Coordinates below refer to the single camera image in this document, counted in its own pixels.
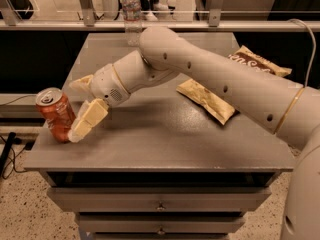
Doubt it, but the clear plastic water bottle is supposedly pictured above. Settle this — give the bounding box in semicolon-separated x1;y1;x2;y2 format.
122;0;142;46

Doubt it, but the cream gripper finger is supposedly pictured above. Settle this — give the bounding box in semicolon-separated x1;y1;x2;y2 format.
69;74;93;94
68;98;109;143

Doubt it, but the metal drawer knob upper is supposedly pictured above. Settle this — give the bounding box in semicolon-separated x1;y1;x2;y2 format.
156;202;166;212

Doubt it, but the grey drawer cabinet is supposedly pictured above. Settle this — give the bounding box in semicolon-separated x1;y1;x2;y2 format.
23;33;298;240

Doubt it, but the grey drawer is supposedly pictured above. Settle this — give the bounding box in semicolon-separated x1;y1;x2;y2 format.
47;187;271;212
76;213;245;234

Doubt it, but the top grey drawer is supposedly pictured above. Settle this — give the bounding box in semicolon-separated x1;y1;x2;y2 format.
47;187;271;212

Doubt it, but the brown sea salt chip bag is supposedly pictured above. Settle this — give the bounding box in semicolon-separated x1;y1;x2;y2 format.
176;45;292;125

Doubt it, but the metal drawer knob lower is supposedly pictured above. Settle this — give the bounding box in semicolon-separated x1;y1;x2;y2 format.
157;227;166;235

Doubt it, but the red coke can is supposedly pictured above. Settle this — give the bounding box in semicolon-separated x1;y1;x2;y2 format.
35;87;76;143

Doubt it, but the metal railing bar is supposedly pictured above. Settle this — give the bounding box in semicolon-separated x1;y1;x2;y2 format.
0;20;320;32

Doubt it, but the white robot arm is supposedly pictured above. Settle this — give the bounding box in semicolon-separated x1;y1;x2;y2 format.
68;26;320;240

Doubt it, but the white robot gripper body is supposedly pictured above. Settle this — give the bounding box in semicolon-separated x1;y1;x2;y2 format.
90;64;130;107

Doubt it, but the metal drawer knob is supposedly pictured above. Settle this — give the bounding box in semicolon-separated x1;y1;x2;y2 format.
157;227;166;235
156;202;166;212

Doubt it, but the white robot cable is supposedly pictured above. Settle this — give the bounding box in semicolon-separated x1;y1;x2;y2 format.
288;18;317;88

